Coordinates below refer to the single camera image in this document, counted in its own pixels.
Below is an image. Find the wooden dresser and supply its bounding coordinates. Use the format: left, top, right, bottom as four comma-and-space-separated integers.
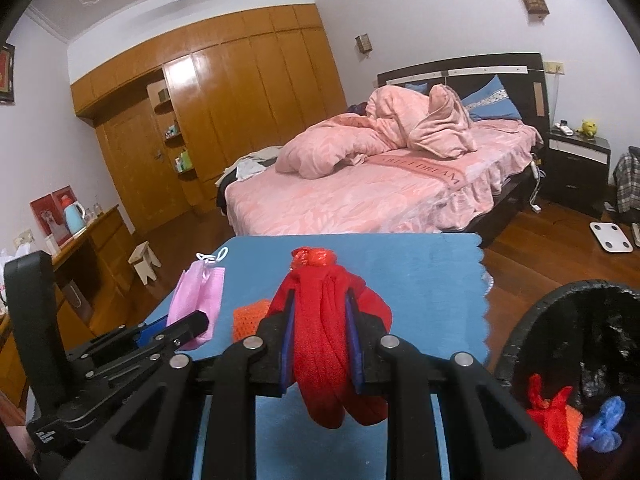
0, 204, 136, 403

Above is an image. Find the pink face mask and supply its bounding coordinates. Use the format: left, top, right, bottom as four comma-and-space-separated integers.
166, 247, 232, 352

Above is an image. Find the red plastic bag ball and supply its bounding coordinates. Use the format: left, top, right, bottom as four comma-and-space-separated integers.
291, 246, 337, 274

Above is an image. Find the red and white box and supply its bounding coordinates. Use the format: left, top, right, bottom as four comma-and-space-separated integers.
29, 185, 81, 249

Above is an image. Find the wooden wardrobe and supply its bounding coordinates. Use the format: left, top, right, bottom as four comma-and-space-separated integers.
70, 3, 349, 239

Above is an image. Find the pile of clothes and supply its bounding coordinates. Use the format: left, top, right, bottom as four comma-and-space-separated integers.
215, 145, 286, 184

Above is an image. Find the red knotted cloth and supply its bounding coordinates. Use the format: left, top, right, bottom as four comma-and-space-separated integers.
526, 373, 575, 434

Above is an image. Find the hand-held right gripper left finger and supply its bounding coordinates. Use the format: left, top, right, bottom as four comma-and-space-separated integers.
60, 290, 297, 480

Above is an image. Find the framed wall picture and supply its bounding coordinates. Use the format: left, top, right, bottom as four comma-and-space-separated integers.
0, 42, 16, 106

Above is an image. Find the blue tablecloth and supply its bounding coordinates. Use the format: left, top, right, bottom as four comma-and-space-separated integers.
134, 232, 494, 480

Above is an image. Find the pink bedsheet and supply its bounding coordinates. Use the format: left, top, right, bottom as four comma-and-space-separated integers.
224, 122, 544, 235

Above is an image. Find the dark wooden bed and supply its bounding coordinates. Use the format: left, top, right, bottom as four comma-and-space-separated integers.
215, 52, 551, 241

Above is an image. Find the pink quilt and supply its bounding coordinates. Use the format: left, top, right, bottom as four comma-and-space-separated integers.
274, 84, 479, 180

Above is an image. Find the large blue pillow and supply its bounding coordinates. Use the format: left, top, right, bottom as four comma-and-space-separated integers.
459, 74, 524, 122

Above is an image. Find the dark nightstand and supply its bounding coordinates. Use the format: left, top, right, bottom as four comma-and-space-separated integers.
539, 127, 612, 221

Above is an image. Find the white bathroom scale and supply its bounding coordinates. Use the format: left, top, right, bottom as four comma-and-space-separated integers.
589, 219, 636, 254

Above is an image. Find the blue electric kettle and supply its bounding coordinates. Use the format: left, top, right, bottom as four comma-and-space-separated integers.
59, 194, 87, 236

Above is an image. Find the black bag-lined bin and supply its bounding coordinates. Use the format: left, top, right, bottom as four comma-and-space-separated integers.
492, 279, 640, 480

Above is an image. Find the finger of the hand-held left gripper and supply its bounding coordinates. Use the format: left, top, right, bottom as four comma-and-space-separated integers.
59, 311, 211, 423
65, 326, 172, 370

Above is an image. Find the plaid cloth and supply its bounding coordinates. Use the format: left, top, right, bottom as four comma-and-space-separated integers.
612, 152, 640, 214

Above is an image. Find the white paper bag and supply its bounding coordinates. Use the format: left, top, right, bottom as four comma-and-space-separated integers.
59, 279, 96, 326

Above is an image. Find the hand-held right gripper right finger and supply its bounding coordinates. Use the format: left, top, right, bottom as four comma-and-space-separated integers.
346, 292, 582, 480

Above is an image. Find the small wooden stool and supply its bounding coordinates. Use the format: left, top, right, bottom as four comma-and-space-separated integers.
128, 240, 162, 286

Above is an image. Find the blue plastic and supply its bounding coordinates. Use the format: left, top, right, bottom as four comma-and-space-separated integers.
579, 396, 626, 456

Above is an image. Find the large wall lamp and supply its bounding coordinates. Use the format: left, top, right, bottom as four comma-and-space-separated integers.
517, 0, 550, 19

